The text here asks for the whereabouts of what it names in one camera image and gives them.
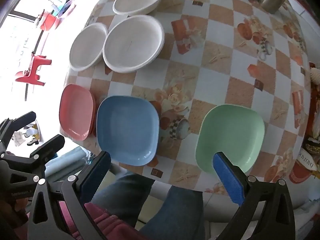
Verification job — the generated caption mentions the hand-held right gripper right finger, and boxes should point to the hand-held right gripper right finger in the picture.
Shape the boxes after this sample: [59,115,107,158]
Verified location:
[212,151,297,240]

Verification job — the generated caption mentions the pink sweater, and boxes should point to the pink sweater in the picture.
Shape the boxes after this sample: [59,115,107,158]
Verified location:
[59,200,153,240]

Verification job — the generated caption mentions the pink plate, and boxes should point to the pink plate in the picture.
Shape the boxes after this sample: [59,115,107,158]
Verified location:
[89,90,97,136]
[59,84,94,140]

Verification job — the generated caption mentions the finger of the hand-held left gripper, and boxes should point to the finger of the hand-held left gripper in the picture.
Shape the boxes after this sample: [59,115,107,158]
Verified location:
[0,134,65,178]
[0,111,37,153]

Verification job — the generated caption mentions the red plastic container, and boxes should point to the red plastic container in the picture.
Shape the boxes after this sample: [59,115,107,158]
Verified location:
[37,10,62,32]

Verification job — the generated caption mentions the purple plastic basin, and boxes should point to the purple plastic basin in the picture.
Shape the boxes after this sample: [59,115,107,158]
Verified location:
[57,0,75,18]

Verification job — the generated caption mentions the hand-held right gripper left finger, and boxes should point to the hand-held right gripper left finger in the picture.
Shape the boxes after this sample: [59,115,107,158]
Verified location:
[27,151,112,240]

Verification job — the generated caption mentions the pale blue rolled sheet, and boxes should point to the pale blue rolled sheet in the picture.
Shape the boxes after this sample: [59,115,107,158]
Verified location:
[46,147,93,180]

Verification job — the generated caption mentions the checkered printed tablecloth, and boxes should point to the checkered printed tablecloth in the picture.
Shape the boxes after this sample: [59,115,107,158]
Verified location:
[59,0,316,210]

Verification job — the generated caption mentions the small white foam bowl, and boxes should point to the small white foam bowl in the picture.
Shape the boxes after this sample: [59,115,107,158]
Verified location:
[69,22,108,71]

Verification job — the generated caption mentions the red plastic stool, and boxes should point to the red plastic stool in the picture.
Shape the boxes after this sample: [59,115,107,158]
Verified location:
[15,55,52,87]

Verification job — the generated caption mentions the beige decorative object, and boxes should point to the beige decorative object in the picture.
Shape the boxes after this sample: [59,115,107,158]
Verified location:
[309,64,320,85]

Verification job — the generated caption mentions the green plate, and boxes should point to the green plate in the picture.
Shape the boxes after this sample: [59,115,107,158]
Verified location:
[194,104,265,173]

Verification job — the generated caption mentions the blue plate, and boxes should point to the blue plate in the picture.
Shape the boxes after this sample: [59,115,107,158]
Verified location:
[96,95,160,167]

